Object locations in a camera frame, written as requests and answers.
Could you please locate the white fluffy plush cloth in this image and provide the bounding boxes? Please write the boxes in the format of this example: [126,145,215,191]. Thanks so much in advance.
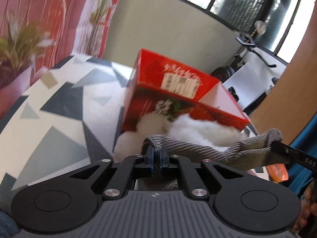
[113,113,247,162]

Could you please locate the grey knitted cloth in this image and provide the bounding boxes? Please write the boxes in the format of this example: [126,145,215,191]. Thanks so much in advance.
[136,128,290,191]

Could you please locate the printed living room backdrop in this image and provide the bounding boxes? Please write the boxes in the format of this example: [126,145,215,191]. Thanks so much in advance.
[1,0,119,114]

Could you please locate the person's right hand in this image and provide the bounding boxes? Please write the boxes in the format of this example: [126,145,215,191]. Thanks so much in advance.
[293,181,316,233]

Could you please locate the orange plastic dish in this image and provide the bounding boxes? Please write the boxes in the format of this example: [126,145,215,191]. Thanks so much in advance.
[266,164,288,183]

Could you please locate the geometric patterned tablecloth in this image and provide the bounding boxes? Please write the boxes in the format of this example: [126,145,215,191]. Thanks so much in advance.
[1,57,133,210]

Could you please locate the white foam board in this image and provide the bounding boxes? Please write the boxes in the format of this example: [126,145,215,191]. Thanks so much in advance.
[223,62,268,110]

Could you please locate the red strawberry cardboard box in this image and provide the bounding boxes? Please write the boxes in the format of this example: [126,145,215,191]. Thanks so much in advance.
[121,48,249,131]

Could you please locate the black exercise bike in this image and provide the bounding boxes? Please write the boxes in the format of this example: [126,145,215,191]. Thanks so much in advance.
[211,32,278,104]

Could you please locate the white cap on bike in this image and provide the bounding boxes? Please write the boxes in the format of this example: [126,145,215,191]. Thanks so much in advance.
[254,20,266,36]

